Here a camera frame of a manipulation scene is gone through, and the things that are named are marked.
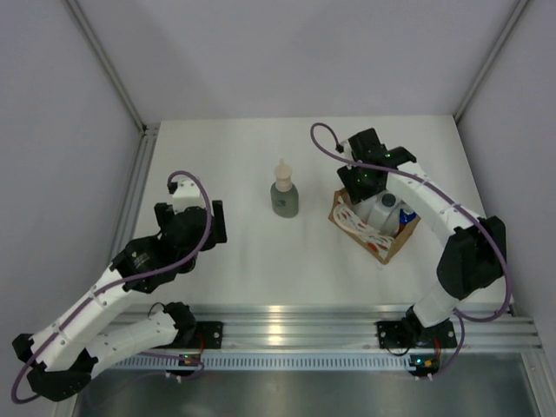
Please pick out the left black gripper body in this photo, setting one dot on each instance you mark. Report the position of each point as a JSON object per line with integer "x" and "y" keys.
{"x": 165, "y": 212}

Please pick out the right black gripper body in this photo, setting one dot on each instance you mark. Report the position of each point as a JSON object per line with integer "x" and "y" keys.
{"x": 357, "y": 182}

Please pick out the white bottle black cap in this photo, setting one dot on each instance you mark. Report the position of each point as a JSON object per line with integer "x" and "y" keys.
{"x": 363, "y": 208}
{"x": 384, "y": 215}

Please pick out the orange bottle blue cap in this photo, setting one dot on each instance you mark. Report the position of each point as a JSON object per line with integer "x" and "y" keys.
{"x": 406, "y": 216}

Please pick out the patterned canvas bag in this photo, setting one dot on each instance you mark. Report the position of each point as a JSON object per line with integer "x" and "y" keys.
{"x": 382, "y": 247}

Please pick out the green pump bottle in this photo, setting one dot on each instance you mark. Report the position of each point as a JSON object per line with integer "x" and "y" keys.
{"x": 283, "y": 193}

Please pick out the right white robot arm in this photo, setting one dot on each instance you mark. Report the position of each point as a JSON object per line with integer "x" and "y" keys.
{"x": 474, "y": 247}

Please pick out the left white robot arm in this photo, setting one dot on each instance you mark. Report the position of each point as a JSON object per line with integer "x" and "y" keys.
{"x": 67, "y": 355}

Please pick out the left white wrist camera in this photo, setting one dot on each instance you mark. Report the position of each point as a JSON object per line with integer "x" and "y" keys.
{"x": 185, "y": 194}

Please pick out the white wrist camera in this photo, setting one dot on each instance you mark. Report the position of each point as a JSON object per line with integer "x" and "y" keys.
{"x": 343, "y": 147}
{"x": 185, "y": 194}

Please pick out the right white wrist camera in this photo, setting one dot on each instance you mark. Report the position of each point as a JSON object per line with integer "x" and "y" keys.
{"x": 343, "y": 147}

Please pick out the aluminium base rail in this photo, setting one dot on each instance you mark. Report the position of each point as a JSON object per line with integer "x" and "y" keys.
{"x": 347, "y": 329}

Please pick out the right aluminium frame post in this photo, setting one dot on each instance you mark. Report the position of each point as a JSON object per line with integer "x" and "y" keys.
{"x": 495, "y": 49}

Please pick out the aluminium frame post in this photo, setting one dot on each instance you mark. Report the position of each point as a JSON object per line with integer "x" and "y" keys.
{"x": 495, "y": 49}
{"x": 81, "y": 21}

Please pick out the slotted cable duct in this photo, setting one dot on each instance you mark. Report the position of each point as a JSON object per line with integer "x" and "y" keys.
{"x": 252, "y": 362}

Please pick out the left aluminium frame post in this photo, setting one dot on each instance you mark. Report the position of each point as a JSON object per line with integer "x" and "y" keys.
{"x": 81, "y": 21}

